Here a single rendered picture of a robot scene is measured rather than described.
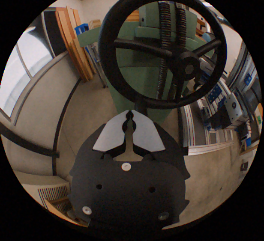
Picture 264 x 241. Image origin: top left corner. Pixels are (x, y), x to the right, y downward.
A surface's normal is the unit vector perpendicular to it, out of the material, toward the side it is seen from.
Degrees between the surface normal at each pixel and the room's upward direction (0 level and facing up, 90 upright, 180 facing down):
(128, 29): 90
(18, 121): 90
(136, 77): 90
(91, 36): 90
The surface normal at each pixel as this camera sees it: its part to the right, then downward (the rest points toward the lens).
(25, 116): 1.00, -0.07
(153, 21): 0.00, 0.84
